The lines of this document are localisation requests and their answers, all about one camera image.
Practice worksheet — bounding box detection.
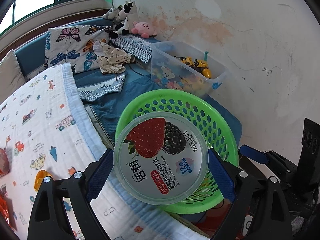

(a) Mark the orange jelly cup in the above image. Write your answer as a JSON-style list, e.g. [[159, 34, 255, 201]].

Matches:
[[34, 170, 52, 192]]

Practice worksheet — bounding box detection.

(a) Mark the yellow toy truck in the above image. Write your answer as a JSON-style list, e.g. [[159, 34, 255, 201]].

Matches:
[[177, 57, 212, 79]]

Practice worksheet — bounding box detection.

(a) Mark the printed white table cloth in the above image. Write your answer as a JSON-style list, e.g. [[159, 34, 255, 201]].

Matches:
[[1, 64, 204, 239]]

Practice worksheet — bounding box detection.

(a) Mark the crumpled beige cloth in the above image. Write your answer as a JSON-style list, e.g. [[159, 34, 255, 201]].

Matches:
[[93, 41, 136, 75]]

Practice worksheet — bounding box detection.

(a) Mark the orange snack wrapper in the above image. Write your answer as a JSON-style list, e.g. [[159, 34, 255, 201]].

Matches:
[[0, 196, 10, 225]]

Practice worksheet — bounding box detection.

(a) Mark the beige cushion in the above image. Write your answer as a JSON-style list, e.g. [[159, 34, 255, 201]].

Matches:
[[0, 49, 25, 103]]

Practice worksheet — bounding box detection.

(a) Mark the red cartoon paper cup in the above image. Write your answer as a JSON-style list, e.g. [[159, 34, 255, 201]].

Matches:
[[0, 148, 9, 177]]

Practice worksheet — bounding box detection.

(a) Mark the patterned grey cloth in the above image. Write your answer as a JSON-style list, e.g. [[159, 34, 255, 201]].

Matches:
[[110, 35, 159, 64]]

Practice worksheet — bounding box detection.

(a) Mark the cow plush toy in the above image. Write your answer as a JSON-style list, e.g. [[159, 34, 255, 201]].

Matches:
[[103, 1, 139, 39]]

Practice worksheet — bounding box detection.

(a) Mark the strawberry yogurt tub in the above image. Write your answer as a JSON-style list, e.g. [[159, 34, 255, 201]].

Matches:
[[113, 112, 208, 206]]

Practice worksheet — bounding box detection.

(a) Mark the butterfly print pillow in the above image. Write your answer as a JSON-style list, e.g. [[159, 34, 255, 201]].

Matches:
[[45, 25, 110, 74]]

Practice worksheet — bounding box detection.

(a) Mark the pink plush toy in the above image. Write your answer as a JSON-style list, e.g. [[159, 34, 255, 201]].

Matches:
[[131, 22, 157, 38]]

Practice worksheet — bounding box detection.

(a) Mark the green plastic trash basket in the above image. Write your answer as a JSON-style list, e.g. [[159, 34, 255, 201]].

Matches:
[[115, 89, 242, 215]]

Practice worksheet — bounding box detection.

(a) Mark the clear plastic toy bin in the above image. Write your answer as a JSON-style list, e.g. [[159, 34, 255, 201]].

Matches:
[[151, 41, 229, 98]]

